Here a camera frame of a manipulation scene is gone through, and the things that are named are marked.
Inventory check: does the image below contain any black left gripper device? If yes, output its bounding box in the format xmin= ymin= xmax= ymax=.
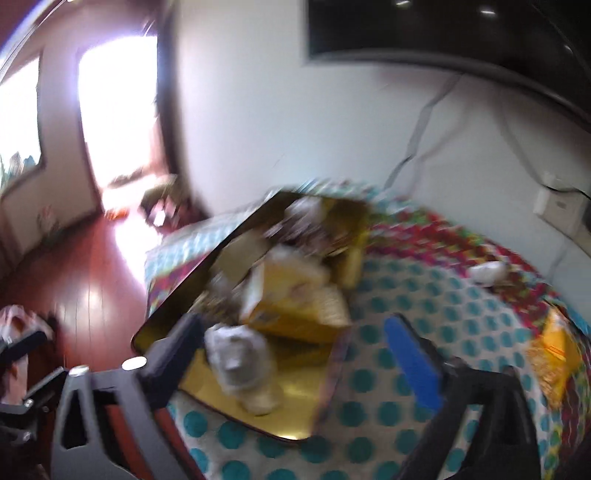
xmin=1 ymin=330 xmax=67 ymax=479

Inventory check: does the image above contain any brown chocolate snack bag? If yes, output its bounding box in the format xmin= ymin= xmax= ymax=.
xmin=263 ymin=196 xmax=368 ymax=258

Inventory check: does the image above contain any black adapter cable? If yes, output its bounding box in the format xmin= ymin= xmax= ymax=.
xmin=493 ymin=105 xmax=591 ymax=199

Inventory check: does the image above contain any gold tin box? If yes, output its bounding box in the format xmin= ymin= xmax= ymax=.
xmin=131 ymin=191 xmax=370 ymax=443

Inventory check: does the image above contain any thin black hanging cable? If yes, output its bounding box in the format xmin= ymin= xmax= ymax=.
xmin=382 ymin=73 xmax=465 ymax=188

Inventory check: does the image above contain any crumpled white tissue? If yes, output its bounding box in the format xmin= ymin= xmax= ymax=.
xmin=204 ymin=323 xmax=283 ymax=416

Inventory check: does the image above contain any white wall socket plate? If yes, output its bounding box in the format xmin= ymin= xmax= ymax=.
xmin=533 ymin=172 xmax=589 ymax=238

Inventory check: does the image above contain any black wall television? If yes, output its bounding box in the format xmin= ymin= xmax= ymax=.
xmin=305 ymin=0 xmax=590 ymax=129

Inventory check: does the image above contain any colourful polka dot cloth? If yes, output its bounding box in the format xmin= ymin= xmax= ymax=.
xmin=169 ymin=180 xmax=590 ymax=479

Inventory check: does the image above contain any white crumpled paper ball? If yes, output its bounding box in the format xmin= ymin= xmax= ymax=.
xmin=467 ymin=261 xmax=508 ymax=288

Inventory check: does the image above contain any yellow snack bag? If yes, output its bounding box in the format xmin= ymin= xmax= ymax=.
xmin=527 ymin=304 xmax=582 ymax=409

